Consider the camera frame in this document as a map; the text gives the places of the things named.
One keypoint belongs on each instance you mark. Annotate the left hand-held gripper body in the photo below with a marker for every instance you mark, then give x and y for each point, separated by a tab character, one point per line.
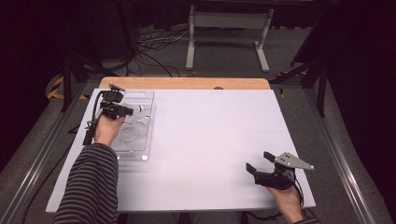
111	101

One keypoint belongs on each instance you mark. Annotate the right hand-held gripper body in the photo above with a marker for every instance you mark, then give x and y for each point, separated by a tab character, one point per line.
278	180

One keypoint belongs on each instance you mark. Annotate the white feather shuttlecock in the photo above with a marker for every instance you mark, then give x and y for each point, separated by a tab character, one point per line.
142	126
130	134
138	109

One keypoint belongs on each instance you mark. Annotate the clear plastic container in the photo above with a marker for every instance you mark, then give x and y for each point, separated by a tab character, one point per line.
148	102

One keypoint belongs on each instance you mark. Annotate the person's left hand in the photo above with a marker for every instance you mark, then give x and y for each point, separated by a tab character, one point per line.
107	130

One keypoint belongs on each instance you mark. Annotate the person's right hand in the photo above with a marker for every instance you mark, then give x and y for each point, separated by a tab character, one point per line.
289	203

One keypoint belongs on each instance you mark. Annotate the black tripod stand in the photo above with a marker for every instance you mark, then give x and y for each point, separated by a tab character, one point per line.
321	93
66	84

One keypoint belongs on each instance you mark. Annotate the white board sheet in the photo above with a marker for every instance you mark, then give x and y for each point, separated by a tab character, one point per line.
243	109

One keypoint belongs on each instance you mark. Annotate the aluminium rail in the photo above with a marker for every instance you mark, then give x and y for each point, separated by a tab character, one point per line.
339	161
37	161

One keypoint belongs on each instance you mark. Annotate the black vertical post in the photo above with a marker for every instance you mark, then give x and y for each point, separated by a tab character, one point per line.
128	28

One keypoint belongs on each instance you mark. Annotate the white metal stand frame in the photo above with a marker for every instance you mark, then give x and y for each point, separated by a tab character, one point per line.
230	20

